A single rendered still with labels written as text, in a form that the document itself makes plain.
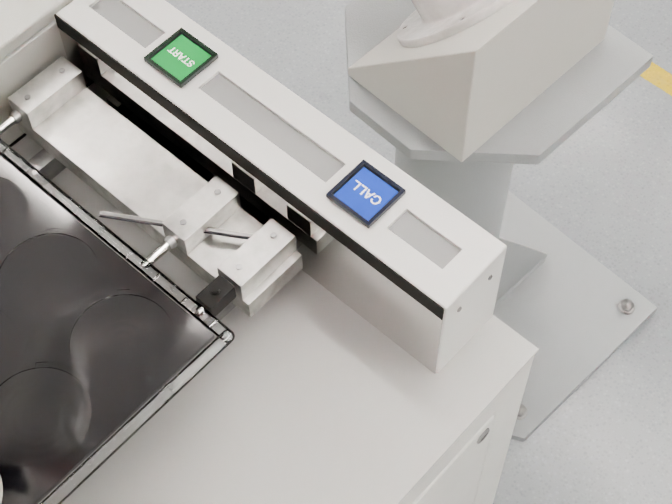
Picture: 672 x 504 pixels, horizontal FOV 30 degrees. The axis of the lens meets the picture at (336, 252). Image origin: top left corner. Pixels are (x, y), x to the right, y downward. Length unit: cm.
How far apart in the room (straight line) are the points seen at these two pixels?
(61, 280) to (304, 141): 28
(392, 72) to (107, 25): 32
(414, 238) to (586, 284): 112
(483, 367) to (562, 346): 95
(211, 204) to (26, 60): 28
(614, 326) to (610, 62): 82
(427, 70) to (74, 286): 44
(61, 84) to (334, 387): 45
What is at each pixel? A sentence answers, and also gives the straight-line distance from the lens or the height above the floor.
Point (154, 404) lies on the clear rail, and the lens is 120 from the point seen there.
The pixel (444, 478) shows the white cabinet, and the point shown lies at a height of 74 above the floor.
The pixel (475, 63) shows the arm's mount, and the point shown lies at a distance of 130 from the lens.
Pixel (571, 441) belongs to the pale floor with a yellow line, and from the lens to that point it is 219.
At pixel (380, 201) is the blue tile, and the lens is 123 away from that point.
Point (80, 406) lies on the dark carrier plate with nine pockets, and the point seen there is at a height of 90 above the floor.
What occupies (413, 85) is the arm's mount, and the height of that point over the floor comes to 89.
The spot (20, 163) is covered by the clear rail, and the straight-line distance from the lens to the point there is 137.
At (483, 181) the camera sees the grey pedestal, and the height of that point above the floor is 66.
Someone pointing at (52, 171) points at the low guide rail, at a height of 83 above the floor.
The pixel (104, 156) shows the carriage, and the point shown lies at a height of 88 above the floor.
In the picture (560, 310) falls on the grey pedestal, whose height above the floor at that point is 1.
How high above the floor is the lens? 199
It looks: 59 degrees down
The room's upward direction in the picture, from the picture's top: 1 degrees counter-clockwise
